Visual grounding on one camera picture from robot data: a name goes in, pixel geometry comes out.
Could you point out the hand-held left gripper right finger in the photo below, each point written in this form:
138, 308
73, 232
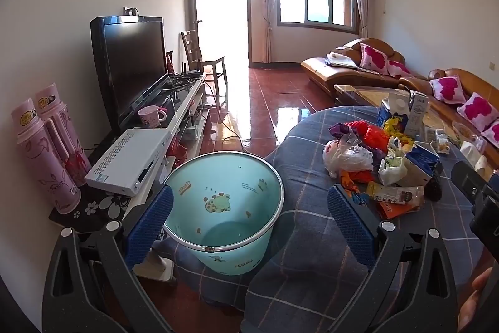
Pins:
351, 227

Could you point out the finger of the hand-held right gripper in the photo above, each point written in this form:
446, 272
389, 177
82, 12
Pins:
467, 181

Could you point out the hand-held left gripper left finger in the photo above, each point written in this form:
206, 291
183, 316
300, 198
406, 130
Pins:
150, 227

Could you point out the crushed blue white carton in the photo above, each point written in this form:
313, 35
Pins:
423, 161

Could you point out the light blue plastic bin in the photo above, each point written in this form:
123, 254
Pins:
218, 208

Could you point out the yellow snack packet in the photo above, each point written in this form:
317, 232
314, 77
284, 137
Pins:
393, 128

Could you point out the red foam fruit net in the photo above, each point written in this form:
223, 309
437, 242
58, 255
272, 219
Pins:
376, 140

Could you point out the red orange plastic bag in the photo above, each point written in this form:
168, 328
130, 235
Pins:
358, 128

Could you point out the person's right hand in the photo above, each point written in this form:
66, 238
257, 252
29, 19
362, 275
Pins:
469, 309

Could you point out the small orange print carton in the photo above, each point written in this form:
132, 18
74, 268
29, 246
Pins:
443, 144

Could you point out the orange flat packet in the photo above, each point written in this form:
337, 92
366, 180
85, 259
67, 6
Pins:
393, 211

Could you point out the orange snack wrapper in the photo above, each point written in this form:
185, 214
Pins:
353, 177

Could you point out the white pink flower pillow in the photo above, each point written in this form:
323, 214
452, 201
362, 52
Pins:
374, 58
477, 110
448, 89
492, 136
397, 69

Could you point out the black floral mat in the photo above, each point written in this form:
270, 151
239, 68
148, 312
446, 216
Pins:
97, 206

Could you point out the blue plaid tablecloth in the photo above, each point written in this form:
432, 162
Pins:
304, 177

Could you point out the white green plastic bag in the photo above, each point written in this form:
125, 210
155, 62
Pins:
391, 169

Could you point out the white set-top box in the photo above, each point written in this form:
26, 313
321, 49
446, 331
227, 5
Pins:
124, 157

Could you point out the red shelf packet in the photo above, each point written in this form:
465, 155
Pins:
177, 151

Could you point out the tall white carton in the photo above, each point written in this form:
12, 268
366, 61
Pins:
417, 114

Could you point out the purple wrapper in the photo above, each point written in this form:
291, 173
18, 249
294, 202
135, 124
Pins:
339, 130

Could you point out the blue gable top carton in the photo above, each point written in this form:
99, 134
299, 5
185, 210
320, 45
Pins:
391, 114

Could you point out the pink mug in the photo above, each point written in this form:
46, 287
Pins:
148, 117

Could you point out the pink thermos flask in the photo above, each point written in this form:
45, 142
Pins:
43, 161
74, 145

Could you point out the white television stand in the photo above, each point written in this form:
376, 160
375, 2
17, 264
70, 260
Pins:
187, 103

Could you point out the glass top coffee table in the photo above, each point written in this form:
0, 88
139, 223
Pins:
362, 93

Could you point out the brown leather chaise sofa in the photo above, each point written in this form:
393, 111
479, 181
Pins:
319, 71

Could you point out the black router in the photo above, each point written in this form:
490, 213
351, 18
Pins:
193, 73

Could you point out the black flat television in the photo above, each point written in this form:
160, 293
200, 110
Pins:
132, 64

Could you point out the red upright packet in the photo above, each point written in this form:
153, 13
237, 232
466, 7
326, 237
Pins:
170, 64

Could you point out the white folded clothes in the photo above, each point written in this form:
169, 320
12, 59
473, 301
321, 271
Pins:
341, 60

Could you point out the wooden chair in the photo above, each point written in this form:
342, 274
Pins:
191, 48

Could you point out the wooden door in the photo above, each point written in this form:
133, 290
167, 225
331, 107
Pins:
198, 5

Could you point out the wall socket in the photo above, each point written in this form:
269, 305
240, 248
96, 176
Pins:
130, 11

